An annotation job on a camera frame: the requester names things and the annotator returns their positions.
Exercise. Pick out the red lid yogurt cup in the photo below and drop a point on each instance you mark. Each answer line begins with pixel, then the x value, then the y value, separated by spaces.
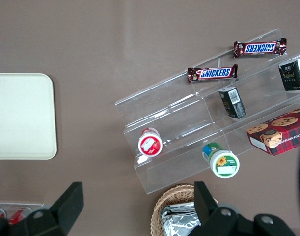
pixel 149 145

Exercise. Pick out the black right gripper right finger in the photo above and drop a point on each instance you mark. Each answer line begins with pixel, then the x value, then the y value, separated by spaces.
pixel 213 218

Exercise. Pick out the clear acrylic bottle rack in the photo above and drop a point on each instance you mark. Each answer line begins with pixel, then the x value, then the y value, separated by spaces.
pixel 29 204

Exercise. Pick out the Snickers chocolate bar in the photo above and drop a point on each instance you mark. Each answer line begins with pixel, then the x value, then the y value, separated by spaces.
pixel 212 73
pixel 260 48

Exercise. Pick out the clear acrylic stepped shelf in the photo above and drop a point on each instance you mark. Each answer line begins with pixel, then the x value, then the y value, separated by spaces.
pixel 179 118

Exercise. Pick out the light wicker basket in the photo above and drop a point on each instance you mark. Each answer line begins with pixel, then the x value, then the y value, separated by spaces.
pixel 162 204

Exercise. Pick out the red tartan cookie box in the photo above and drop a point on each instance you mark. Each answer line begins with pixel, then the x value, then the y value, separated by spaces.
pixel 277 135

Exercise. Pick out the beige plastic tray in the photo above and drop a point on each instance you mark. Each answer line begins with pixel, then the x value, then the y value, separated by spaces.
pixel 22 115

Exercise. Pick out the green lid yogurt cup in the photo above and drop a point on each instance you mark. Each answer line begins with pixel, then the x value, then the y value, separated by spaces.
pixel 223 163

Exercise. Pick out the silver foil pouch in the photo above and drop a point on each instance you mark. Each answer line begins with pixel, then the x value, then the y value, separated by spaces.
pixel 179 218

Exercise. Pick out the small black carton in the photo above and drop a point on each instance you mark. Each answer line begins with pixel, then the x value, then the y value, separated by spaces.
pixel 232 103
pixel 293 75

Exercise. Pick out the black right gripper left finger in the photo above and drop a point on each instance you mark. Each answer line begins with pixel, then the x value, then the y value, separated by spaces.
pixel 63 206

